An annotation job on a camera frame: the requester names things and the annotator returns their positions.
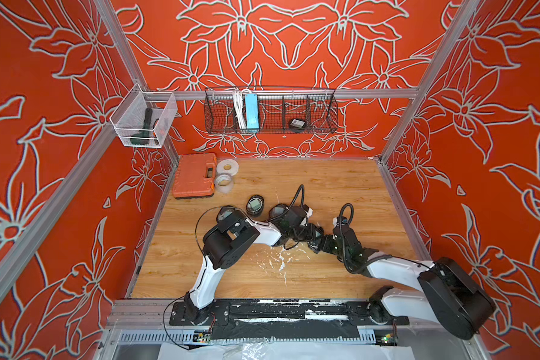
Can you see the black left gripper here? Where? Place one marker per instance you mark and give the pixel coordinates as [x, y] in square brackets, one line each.
[307, 234]

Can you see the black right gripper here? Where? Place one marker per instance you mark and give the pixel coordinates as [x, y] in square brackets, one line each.
[328, 239]

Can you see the teal wall charger plug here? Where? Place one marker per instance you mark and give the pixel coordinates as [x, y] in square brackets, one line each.
[254, 205]

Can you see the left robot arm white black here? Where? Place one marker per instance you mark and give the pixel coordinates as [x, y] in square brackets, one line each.
[234, 233]

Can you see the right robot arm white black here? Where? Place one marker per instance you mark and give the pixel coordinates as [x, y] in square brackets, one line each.
[439, 291]

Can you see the clear tape roll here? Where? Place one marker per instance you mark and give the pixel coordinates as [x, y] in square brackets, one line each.
[224, 183]

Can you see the white tape roll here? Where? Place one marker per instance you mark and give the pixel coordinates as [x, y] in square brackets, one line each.
[227, 166]

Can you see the orange plastic tool case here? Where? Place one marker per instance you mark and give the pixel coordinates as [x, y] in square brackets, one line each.
[195, 175]

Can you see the light blue power bank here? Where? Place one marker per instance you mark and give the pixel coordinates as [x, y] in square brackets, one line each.
[252, 113]

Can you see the dark green flashlight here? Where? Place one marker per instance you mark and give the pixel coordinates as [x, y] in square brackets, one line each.
[143, 136]

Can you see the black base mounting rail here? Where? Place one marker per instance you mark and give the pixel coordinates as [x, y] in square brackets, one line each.
[288, 320]

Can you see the black wire wall basket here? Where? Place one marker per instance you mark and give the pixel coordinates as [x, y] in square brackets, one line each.
[224, 110]

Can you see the clear acrylic wall box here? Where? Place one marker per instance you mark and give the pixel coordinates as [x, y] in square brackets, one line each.
[128, 117]

